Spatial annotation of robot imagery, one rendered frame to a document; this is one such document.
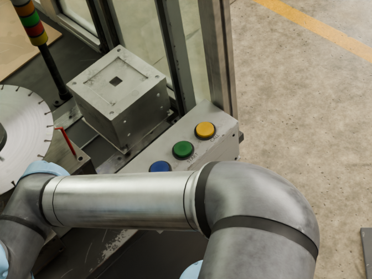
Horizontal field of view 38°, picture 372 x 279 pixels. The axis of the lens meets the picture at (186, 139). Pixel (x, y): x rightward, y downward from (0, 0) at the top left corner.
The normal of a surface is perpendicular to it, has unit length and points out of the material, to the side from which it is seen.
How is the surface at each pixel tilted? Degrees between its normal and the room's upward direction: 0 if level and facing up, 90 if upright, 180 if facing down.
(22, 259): 66
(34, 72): 0
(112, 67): 0
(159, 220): 71
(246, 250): 10
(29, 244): 59
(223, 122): 0
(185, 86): 90
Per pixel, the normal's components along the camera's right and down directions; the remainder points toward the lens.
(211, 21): -0.71, 0.62
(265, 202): -0.12, -0.72
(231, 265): -0.44, -0.61
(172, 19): 0.70, 0.52
